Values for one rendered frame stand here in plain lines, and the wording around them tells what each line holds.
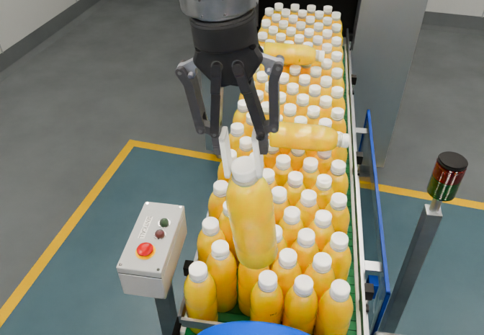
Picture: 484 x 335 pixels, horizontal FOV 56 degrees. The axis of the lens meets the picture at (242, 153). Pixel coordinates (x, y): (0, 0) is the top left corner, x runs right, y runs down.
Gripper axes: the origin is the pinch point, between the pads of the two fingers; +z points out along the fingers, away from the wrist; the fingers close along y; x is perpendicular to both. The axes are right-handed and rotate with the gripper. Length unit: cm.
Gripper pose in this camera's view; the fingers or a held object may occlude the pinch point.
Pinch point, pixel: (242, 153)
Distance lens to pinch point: 62.8
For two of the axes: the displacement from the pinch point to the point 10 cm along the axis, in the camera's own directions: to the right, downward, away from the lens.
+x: 1.3, -6.1, 7.8
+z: 1.1, 7.9, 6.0
